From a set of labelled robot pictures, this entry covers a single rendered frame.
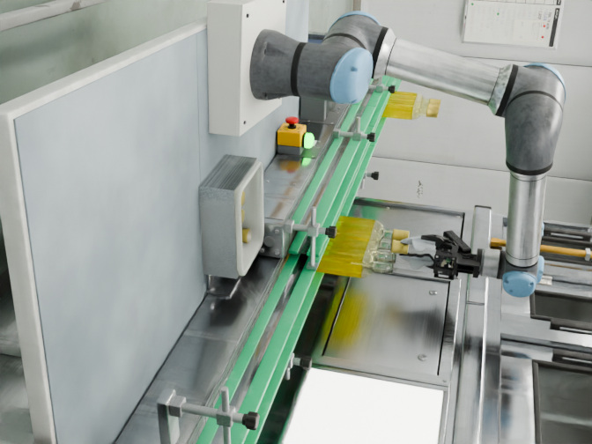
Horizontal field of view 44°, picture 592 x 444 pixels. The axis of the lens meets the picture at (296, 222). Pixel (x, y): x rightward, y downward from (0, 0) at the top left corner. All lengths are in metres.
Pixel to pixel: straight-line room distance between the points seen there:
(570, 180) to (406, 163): 1.72
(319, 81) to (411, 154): 6.66
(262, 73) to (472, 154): 6.65
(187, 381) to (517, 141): 0.82
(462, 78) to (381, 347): 0.67
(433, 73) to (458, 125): 6.36
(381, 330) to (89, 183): 1.00
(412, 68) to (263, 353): 0.69
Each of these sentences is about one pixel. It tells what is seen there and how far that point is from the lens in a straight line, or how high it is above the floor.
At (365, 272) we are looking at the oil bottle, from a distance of 1.90.
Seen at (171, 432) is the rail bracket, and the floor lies 0.86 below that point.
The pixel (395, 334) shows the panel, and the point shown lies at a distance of 1.90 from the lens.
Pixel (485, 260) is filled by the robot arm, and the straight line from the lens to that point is 1.95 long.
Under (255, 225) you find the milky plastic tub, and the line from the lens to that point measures 1.75.
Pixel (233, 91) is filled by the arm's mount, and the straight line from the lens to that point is 1.55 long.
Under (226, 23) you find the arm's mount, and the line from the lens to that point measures 1.52.
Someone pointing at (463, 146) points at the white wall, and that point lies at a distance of 8.10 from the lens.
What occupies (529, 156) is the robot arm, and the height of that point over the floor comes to 1.41.
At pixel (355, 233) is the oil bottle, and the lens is 2.00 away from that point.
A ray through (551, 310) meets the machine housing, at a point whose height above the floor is 1.57.
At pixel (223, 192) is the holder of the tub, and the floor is 0.80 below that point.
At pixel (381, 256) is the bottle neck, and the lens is 1.95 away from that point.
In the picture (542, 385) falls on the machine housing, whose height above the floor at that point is 1.53.
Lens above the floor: 1.28
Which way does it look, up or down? 12 degrees down
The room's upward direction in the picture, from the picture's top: 98 degrees clockwise
